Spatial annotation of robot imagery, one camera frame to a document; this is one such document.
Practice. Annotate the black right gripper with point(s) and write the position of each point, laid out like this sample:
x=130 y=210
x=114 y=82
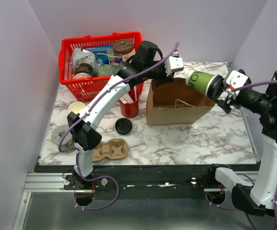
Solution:
x=225 y=104

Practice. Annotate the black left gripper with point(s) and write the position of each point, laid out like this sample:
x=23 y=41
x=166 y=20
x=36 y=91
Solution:
x=164 y=78

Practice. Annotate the brown paper bag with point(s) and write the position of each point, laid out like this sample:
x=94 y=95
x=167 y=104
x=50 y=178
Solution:
x=174 y=103

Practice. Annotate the green paper coffee cup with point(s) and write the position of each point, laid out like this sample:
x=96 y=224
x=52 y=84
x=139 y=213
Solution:
x=199 y=81

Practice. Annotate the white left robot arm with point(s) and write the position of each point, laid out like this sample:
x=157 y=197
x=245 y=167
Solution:
x=126 y=75

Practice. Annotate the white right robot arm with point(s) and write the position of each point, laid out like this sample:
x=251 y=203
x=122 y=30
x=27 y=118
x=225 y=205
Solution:
x=260 y=198

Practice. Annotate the brown lid paper tub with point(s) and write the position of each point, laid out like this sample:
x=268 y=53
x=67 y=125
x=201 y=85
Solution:
x=123 y=49

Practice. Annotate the red cup holder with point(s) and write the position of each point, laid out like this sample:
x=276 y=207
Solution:
x=129 y=110

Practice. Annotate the green netted melon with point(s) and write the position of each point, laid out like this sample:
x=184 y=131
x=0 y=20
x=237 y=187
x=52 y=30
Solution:
x=105 y=70

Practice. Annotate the blue box in basket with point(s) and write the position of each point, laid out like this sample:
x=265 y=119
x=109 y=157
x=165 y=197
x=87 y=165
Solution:
x=104 y=54

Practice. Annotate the red plastic shopping basket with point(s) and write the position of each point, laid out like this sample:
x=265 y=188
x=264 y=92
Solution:
x=84 y=90

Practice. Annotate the dark instant noodle cup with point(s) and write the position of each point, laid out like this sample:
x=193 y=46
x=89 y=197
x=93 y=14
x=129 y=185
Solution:
x=83 y=70

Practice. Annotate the white snack bag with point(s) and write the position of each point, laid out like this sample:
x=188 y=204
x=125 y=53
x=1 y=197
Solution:
x=80 y=56

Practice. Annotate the brown cardboard cup carrier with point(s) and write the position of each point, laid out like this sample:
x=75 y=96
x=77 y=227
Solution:
x=115 y=149

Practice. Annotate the stack of green paper cups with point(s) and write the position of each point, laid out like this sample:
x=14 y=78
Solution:
x=75 y=107

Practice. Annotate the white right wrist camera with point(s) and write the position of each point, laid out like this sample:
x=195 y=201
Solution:
x=233 y=81

